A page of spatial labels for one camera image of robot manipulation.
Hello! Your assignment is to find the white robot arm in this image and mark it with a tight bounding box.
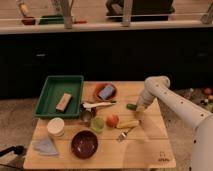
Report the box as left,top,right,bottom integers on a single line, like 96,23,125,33
136,76,213,171

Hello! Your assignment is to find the orange tomato toy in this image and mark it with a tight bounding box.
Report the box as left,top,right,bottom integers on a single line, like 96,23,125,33
106,114,119,127

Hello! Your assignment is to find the white spatula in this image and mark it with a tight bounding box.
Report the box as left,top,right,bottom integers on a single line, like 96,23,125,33
82,102,115,109

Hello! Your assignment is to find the wooden block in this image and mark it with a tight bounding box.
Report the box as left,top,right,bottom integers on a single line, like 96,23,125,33
56,93,72,112

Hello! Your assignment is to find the metal fork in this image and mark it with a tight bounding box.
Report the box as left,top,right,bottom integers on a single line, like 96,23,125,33
117,127,135,142

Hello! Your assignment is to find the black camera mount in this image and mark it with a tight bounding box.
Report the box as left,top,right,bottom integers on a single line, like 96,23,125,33
0,145,24,157

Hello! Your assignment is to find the dark red bowl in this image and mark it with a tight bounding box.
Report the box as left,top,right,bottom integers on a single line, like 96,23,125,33
71,130,98,159

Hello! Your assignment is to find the yellow banana toy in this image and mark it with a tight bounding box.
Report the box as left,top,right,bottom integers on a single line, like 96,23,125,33
116,120,140,129

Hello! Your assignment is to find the green plastic tray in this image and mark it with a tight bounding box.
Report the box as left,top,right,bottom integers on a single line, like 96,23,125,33
34,75,84,119

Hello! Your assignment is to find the orange bowl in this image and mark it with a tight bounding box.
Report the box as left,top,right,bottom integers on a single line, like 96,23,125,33
93,83,117,102

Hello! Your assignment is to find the blue folded cloth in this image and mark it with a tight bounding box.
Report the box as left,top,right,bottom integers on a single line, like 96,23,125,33
33,137,59,156

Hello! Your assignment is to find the white round container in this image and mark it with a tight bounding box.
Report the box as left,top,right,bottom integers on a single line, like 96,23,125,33
47,118,65,137

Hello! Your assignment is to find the small metal cup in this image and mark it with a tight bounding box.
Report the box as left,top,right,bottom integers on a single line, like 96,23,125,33
80,110,93,123

